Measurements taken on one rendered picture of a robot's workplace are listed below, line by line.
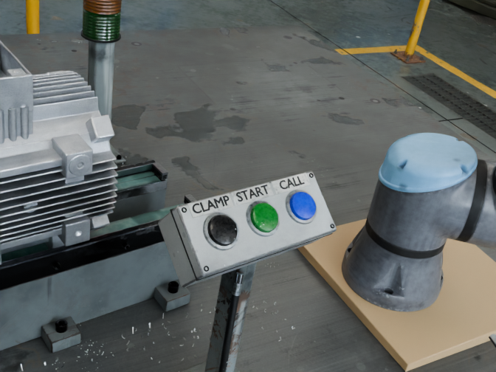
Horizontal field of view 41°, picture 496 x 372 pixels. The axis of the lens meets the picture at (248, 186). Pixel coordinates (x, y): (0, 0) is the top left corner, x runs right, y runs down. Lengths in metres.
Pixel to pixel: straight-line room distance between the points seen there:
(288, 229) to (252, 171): 0.58
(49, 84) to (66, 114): 0.04
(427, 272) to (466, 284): 0.12
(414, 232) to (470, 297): 0.18
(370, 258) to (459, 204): 0.15
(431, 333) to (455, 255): 0.20
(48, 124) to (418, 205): 0.47
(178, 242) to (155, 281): 0.30
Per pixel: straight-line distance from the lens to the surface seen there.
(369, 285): 0.97
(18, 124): 0.72
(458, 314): 1.02
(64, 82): 0.78
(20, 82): 0.70
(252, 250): 0.63
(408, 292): 0.97
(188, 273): 0.63
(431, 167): 0.88
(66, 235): 0.76
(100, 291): 0.88
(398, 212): 0.91
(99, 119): 0.74
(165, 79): 1.56
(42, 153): 0.72
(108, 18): 1.09
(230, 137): 1.34
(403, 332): 0.96
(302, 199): 0.68
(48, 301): 0.85
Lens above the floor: 1.43
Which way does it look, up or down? 32 degrees down
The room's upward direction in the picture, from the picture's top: 11 degrees clockwise
